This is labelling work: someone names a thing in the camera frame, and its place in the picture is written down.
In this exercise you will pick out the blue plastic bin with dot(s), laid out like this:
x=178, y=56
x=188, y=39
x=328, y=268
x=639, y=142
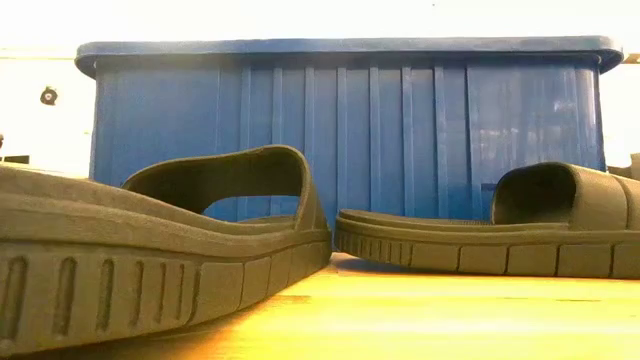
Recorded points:
x=350, y=125

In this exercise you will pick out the black slide sandal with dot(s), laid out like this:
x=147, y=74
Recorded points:
x=150, y=260
x=475, y=250

